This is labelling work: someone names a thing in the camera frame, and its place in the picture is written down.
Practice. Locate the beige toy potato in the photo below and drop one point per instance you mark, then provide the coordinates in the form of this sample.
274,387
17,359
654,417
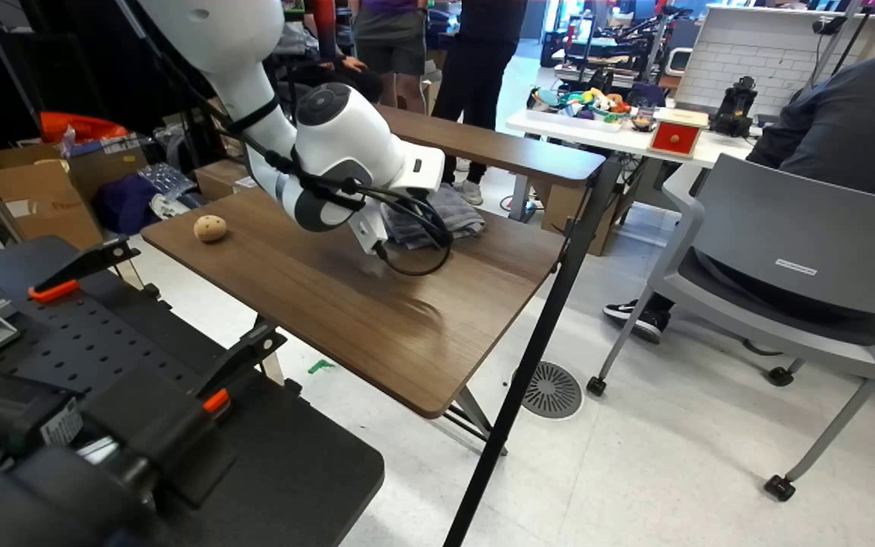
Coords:
209,230

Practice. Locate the person in grey shorts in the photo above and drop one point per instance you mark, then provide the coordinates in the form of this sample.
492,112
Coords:
394,41

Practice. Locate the red box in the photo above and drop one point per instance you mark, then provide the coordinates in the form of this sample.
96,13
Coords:
671,136

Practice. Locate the large cardboard box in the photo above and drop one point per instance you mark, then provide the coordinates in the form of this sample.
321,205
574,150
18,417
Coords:
37,200

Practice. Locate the person in black t-shirt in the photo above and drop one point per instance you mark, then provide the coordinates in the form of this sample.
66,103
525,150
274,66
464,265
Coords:
473,66

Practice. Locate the cardboard box with dark print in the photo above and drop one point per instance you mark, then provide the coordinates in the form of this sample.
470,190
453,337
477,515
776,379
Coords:
560,207

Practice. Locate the white table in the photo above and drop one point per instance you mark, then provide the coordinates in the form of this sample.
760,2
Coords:
598,133

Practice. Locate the seated person in grey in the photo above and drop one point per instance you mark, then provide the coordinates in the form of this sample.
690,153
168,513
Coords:
850,122

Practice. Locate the black metal table frame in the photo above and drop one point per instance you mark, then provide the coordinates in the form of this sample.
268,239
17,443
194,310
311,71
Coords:
470,415

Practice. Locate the orange bag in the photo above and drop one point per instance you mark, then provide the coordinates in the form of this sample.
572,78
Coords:
78,127

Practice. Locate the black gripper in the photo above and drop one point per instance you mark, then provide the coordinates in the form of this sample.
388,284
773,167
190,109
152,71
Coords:
406,220

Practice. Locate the white wrist camera block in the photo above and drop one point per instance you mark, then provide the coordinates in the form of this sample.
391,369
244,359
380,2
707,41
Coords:
367,233

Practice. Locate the person in dark clothes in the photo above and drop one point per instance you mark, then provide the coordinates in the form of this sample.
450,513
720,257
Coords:
328,32

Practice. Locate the black perforated workbench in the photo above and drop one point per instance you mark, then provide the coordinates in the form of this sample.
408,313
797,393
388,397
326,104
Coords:
105,346

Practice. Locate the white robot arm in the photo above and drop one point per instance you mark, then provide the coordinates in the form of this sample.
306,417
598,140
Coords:
335,133

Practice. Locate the long narrow wooden bench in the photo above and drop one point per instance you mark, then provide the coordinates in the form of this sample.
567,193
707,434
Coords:
499,148

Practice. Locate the black slanted metal pole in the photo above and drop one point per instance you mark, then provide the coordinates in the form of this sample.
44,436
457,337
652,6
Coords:
533,340

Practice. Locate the purple cloth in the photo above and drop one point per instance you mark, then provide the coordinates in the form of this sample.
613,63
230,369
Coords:
122,205

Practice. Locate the colourful toys pile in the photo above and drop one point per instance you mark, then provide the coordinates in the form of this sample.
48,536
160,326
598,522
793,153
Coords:
590,103

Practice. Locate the grey rolling chair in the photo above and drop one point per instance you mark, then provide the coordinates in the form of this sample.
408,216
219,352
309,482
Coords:
811,239

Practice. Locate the white board panel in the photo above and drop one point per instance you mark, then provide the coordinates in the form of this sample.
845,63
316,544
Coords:
750,50

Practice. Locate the flat cardboard box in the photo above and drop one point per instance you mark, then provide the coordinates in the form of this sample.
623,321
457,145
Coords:
216,179

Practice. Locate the round floor drain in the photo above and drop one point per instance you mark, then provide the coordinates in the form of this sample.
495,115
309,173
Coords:
550,390

